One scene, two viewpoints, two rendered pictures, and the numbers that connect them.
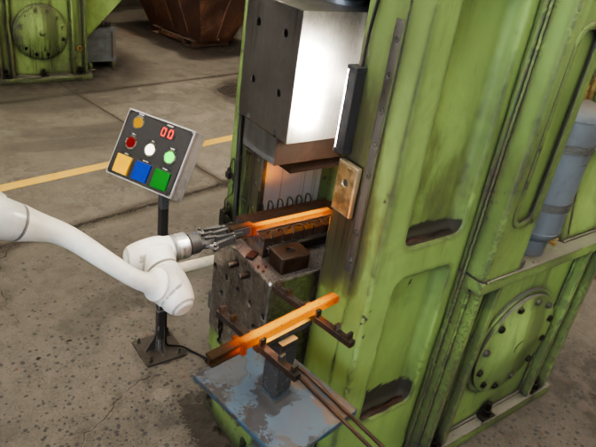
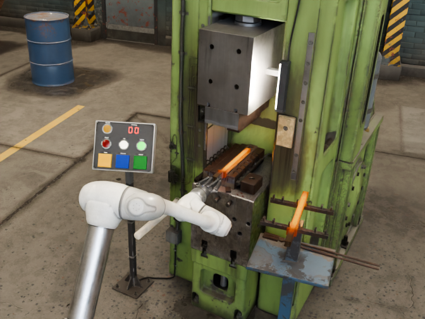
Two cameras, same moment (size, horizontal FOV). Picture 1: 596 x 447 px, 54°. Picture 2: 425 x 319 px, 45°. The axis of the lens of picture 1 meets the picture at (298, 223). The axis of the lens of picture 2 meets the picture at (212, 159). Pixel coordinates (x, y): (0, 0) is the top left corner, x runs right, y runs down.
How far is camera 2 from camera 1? 1.31 m
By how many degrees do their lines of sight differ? 21
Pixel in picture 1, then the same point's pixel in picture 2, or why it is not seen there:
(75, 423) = not seen: outside the picture
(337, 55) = (264, 57)
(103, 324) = not seen: hidden behind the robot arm
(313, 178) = (225, 133)
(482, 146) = (341, 87)
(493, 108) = (344, 66)
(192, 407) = (184, 309)
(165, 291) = (219, 223)
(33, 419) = not seen: outside the picture
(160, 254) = (199, 204)
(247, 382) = (276, 258)
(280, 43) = (234, 57)
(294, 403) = (306, 258)
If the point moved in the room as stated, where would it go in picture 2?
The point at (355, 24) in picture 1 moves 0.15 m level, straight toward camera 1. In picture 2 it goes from (269, 37) to (283, 44)
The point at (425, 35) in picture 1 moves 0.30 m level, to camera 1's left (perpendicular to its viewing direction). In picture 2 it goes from (329, 39) to (273, 43)
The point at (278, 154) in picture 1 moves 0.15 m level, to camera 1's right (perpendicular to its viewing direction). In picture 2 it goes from (239, 123) to (265, 119)
